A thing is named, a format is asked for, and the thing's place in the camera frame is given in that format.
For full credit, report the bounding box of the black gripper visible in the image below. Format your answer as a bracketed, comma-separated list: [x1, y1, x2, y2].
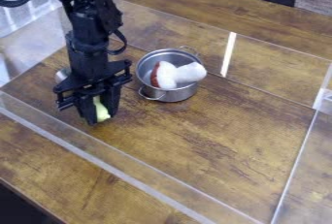
[53, 38, 132, 125]

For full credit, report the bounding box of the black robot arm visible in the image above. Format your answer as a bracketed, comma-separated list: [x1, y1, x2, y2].
[53, 0, 131, 125]

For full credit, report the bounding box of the white mushroom toy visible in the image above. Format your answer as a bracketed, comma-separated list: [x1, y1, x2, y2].
[150, 61, 207, 89]

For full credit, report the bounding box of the small metal pot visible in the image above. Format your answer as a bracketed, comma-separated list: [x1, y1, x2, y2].
[136, 46, 207, 103]

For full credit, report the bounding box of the clear acrylic barrier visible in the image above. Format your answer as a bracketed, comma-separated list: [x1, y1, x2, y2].
[0, 91, 332, 224]

